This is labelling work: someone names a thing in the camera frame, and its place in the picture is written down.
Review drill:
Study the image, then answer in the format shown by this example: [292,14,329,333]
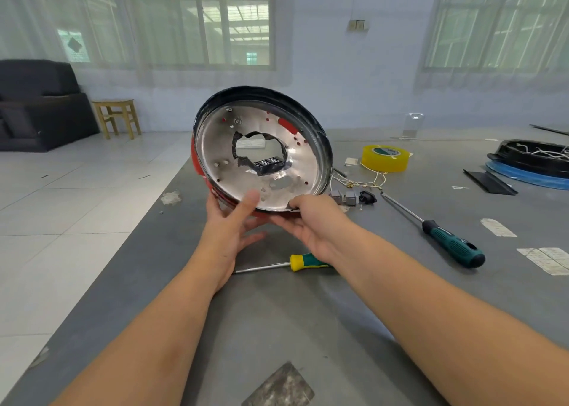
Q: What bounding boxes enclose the large barred window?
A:
[57,0,272,66]
[427,0,569,71]

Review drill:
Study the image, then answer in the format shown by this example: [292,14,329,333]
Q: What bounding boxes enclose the green yellow handle screwdriver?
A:
[233,252,332,275]

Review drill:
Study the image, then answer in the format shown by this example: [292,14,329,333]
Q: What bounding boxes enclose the black flat plate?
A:
[463,169,519,196]

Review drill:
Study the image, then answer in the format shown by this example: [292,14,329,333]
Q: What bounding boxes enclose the person's right hand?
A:
[265,194,362,266]

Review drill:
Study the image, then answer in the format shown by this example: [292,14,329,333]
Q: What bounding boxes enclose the wide white tape strips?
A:
[516,247,569,276]

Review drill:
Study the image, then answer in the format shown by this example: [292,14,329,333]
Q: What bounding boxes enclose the teal handle screwdriver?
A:
[378,192,487,269]

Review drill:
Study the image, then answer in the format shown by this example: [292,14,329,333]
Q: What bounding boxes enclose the person's right forearm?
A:
[333,232,569,406]

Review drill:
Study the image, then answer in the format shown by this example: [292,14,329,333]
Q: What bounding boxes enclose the blue ring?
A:
[485,159,569,191]

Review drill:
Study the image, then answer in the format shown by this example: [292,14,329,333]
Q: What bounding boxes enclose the white wire with ring terminal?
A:
[351,163,389,191]
[331,172,353,194]

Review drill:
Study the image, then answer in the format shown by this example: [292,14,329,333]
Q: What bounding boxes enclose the person's left hand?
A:
[191,188,267,292]

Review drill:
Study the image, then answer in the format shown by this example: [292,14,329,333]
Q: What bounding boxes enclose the person's left forearm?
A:
[53,263,234,406]

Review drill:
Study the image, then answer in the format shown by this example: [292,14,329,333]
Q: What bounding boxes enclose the black remote control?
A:
[249,156,284,173]

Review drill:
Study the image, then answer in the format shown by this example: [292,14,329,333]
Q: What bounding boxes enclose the small wooden stool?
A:
[91,99,143,140]

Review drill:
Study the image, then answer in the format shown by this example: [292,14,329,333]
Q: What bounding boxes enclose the narrow white tape strip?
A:
[480,218,517,238]

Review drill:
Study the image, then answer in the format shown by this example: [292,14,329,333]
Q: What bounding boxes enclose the red round appliance base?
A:
[191,85,334,216]

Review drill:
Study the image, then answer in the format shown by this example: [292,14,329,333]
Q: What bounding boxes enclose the black round appliance part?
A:
[489,139,569,178]

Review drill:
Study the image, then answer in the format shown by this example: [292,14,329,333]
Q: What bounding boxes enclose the yellow tape roll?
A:
[361,144,412,175]

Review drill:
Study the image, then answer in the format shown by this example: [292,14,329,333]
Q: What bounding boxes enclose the thin black rod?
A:
[530,124,569,138]

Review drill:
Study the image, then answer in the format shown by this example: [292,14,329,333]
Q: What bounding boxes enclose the sheer white curtain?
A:
[0,0,293,87]
[416,0,569,91]

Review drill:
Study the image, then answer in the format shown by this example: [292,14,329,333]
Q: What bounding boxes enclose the black armchair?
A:
[0,60,100,152]

